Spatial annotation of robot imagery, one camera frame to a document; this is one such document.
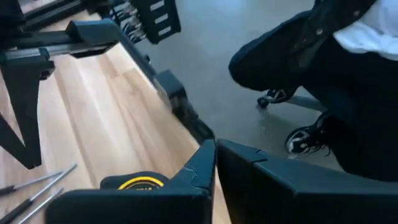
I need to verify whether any office chair base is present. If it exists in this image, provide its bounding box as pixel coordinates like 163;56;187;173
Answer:
256;88;329;113

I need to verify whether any person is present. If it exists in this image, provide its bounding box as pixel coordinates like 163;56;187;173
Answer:
228;0;398;183

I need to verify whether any black slotted crate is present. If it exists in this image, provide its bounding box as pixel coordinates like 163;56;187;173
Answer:
108;0;182;45

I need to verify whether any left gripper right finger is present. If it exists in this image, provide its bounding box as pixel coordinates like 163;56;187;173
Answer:
216;138;398;224

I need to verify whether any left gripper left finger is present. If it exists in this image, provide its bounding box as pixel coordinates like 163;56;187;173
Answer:
45;139;218;224

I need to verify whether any yellow black tape measure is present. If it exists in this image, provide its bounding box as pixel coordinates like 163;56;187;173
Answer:
99;170;170;191

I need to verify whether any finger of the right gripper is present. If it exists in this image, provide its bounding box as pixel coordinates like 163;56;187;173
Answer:
0;112;32;169
1;62;44;170

